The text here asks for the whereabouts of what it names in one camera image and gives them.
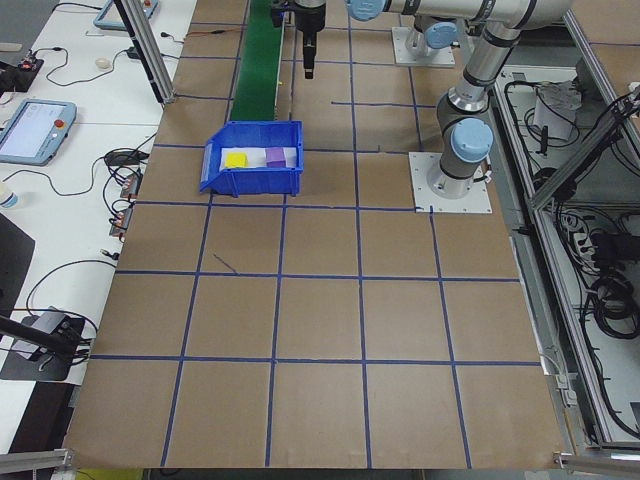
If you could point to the purple foam block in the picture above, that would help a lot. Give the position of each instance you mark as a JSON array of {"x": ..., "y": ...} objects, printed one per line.
[{"x": 275, "y": 157}]

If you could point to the yellow foam block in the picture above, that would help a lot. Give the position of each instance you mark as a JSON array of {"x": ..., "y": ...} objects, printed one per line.
[{"x": 236, "y": 160}]

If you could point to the green conveyor belt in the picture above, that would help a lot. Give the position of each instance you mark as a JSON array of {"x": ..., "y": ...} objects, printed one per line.
[{"x": 255, "y": 60}]

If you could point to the blue plastic storage bin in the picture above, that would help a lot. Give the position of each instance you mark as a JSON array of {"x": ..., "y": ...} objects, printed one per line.
[{"x": 250, "y": 182}]

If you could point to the black usb plug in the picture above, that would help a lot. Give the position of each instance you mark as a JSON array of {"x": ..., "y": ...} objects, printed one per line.
[{"x": 166, "y": 35}]

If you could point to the black power plug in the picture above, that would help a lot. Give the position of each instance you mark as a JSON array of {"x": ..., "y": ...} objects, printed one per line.
[{"x": 132, "y": 51}]

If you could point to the blue-grey teach pendant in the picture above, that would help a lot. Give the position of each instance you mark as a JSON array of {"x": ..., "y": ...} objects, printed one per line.
[
  {"x": 112, "y": 17},
  {"x": 30, "y": 130}
]

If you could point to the white oval puck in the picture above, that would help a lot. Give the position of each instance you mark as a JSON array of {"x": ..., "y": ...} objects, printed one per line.
[{"x": 102, "y": 62}]

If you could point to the black power adapter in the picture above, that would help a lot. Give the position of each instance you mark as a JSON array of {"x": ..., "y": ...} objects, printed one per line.
[{"x": 122, "y": 157}]

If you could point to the small grey usb hub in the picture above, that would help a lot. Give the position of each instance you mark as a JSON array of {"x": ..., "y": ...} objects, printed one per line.
[
  {"x": 120, "y": 222},
  {"x": 131, "y": 185}
]

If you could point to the black circuit device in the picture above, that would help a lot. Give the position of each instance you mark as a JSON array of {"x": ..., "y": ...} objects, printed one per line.
[{"x": 22, "y": 70}]

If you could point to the white power strip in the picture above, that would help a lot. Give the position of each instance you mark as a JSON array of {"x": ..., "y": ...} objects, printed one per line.
[{"x": 580, "y": 242}]

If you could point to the black power brick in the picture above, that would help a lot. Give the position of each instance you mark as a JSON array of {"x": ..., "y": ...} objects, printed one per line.
[{"x": 610, "y": 247}]

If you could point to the black flat panel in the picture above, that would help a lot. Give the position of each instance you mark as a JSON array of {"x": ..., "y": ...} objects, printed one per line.
[{"x": 12, "y": 265}]

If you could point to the aluminium profile bar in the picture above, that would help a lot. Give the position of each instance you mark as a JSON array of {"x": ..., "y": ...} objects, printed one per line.
[
  {"x": 35, "y": 457},
  {"x": 595, "y": 459}
]

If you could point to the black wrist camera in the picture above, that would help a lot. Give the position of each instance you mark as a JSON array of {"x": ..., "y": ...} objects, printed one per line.
[{"x": 279, "y": 14}]

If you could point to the white square base plate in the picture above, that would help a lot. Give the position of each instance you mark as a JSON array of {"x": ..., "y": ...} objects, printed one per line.
[
  {"x": 425, "y": 200},
  {"x": 400, "y": 55}
]

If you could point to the aluminium profile post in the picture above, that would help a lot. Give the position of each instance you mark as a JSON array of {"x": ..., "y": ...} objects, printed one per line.
[{"x": 150, "y": 60}]

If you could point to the V-shaped metal bar frame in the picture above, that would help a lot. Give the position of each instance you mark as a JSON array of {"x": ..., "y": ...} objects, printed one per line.
[{"x": 582, "y": 152}]

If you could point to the grey corner bracket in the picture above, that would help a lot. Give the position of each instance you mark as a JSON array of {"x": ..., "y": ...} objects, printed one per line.
[{"x": 567, "y": 392}]

